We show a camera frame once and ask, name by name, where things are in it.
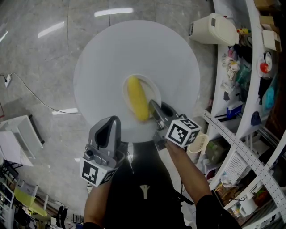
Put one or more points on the white power strip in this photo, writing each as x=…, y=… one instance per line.
x=8, y=81

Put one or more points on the white plate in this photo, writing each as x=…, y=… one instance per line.
x=153, y=89

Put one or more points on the small white appliance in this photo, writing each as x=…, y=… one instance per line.
x=248, y=206

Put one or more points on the yellow corn cob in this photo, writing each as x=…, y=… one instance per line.
x=137, y=98

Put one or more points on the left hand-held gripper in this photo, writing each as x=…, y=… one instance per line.
x=93, y=171

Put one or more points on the blue and white box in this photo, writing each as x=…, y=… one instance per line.
x=234, y=110

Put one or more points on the white mesh storage basket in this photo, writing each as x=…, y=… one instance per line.
x=237, y=167

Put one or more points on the dark green bundle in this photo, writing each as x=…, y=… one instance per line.
x=217, y=152

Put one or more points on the cream perforated basket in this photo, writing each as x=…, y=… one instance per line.
x=200, y=143

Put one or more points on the cardboard box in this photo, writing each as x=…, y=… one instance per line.
x=270, y=38

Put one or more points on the person's left forearm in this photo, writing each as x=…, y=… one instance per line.
x=96, y=203

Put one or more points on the white open box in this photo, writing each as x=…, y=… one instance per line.
x=20, y=138

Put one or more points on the white lidded trash bin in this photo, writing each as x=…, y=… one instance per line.
x=214, y=29

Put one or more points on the yellow-green chair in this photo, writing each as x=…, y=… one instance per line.
x=29, y=199

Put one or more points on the red round toy fruit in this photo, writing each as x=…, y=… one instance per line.
x=265, y=67

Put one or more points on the person's right forearm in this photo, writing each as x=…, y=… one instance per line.
x=187, y=172

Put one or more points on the round white table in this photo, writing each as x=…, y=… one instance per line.
x=134, y=51

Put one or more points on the person's black clothed torso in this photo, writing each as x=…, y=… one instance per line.
x=145, y=214

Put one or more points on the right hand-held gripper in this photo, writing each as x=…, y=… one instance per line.
x=181, y=130

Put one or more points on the light blue soft item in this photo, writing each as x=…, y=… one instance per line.
x=270, y=97

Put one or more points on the white metal shelf unit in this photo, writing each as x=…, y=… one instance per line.
x=250, y=125

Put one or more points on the yellow and red toy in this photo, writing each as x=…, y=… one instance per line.
x=244, y=31

